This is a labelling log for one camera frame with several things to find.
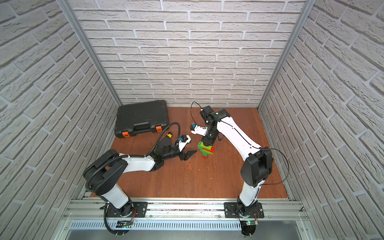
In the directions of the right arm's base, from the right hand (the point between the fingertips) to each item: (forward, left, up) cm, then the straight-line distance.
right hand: (211, 140), depth 82 cm
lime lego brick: (-4, +3, -4) cm, 7 cm away
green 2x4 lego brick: (-4, +4, -8) cm, 10 cm away
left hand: (-1, +9, -3) cm, 10 cm away
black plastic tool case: (+27, +52, -8) cm, 59 cm away
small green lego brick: (-2, +7, -3) cm, 8 cm away
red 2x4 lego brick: (-5, 0, -3) cm, 6 cm away
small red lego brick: (-3, +4, -13) cm, 15 cm away
